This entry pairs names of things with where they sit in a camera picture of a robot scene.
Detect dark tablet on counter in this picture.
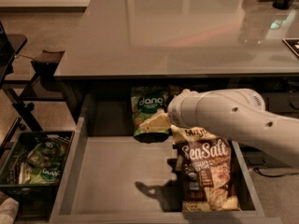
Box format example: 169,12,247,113
282,38,299,58

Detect grey open top drawer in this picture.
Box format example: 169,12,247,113
50,95,283,224

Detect front brown sea salt bag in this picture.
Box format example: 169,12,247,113
171,125,240,212

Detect green chip bags in crate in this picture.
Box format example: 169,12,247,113
19,139,67,184

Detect white cloth bottom left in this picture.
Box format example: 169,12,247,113
0,198,19,224

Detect black cable on floor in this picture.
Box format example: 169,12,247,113
252,166,299,179

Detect dark wooden chair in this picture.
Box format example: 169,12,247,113
0,33,68,133

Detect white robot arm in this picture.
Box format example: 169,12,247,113
140,89,299,168

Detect black plastic crate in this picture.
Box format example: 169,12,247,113
0,130,76,203

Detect green rice chip bag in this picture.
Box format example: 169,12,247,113
131,86,169,143

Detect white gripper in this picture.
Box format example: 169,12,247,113
139,90,199,133

